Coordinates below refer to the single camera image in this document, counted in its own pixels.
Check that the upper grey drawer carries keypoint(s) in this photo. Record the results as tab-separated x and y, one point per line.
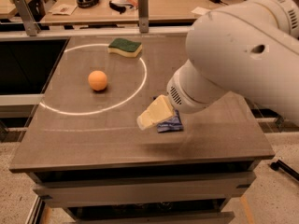
156	189

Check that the blue rxbar blueberry wrapper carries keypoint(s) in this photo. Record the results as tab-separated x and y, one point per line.
172	125

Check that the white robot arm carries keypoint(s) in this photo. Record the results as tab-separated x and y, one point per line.
250	48

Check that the left metal bracket post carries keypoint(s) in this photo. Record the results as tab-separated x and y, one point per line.
30	25

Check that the black stand foot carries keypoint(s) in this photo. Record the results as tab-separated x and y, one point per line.
285	167

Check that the orange fruit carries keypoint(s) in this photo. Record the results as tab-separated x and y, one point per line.
97	80

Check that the paper leaflet on desk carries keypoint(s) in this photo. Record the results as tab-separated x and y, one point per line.
63	9

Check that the white paper sheet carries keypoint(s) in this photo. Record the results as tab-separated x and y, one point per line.
200	11

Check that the yellow foam padded gripper finger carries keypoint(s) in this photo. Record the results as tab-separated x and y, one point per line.
158	111

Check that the black sunglasses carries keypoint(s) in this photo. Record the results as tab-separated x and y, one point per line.
120	7

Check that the metal bracket post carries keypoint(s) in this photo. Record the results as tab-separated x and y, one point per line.
30	25
143	16

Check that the middle metal bracket post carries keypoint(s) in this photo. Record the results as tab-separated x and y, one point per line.
143	16

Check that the green yellow sponge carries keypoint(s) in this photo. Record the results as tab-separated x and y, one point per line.
125	47

